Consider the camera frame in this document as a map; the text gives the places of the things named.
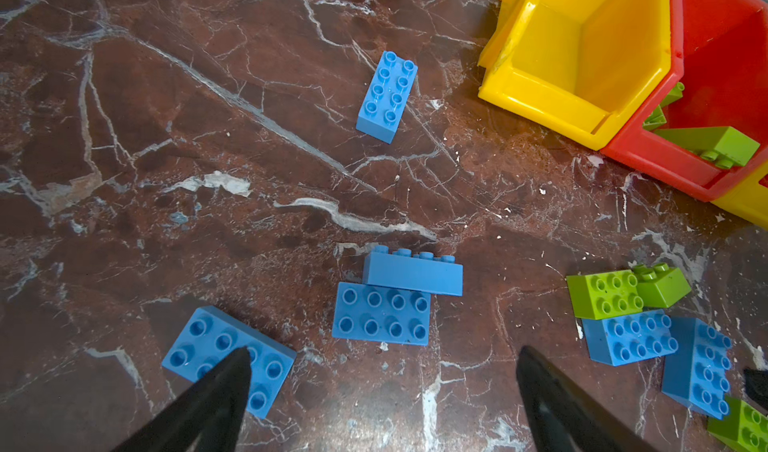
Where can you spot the red middle bin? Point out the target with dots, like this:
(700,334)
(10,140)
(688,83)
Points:
(724,58)

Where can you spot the yellow bin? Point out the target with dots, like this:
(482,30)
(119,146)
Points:
(749,198)
(581,68)

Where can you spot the left yellow bin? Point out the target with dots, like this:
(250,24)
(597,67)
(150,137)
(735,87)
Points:
(581,68)

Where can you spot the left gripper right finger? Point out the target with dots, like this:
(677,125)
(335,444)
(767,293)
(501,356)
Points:
(562,416)

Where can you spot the small green brick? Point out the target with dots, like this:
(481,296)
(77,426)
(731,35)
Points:
(657,117)
(660,286)

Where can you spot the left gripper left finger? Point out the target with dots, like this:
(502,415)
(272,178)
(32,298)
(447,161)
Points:
(208,415)

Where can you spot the right yellow bin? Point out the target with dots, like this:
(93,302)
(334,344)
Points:
(749,198)

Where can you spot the blue brick cluster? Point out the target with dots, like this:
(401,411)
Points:
(381,314)

